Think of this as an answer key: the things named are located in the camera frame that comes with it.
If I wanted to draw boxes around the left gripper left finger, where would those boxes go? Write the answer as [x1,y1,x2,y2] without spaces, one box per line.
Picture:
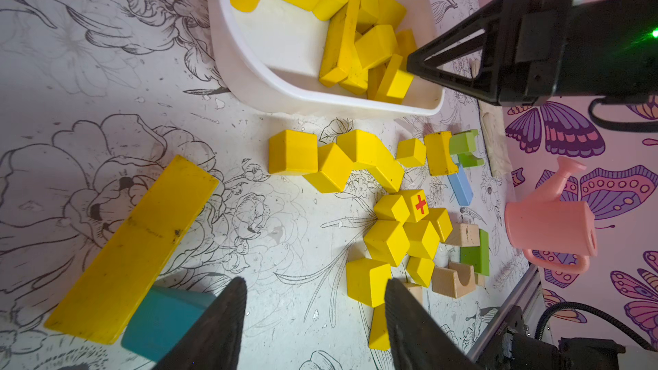
[155,277,248,369]

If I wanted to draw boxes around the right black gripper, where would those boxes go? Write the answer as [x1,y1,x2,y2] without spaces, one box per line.
[407,0,657,106]

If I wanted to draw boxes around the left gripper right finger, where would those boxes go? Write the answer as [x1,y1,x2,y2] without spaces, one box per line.
[385,279,478,369]

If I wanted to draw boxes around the long yellow block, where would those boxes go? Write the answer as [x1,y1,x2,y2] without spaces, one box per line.
[44,156,219,344]

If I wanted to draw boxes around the teal block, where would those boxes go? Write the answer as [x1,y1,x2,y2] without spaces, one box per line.
[121,286,215,361]

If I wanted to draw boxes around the light green block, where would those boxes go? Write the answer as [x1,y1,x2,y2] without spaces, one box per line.
[449,129,484,168]

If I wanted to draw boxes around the natural wood arch block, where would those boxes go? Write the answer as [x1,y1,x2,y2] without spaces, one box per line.
[431,261,476,299]

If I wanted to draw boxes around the green rectangular block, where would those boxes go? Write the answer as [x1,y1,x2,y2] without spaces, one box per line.
[460,230,490,277]

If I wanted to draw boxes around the blue block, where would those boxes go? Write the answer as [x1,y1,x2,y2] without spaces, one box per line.
[447,164,474,207]

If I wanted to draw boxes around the yellow cube red cross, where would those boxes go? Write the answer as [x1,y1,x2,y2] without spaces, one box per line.
[399,189,429,223]

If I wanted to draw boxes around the pink watering can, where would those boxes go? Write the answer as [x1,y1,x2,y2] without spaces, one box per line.
[505,157,598,275]

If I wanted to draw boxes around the white plastic bin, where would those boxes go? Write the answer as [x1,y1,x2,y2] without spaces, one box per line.
[207,0,444,119]

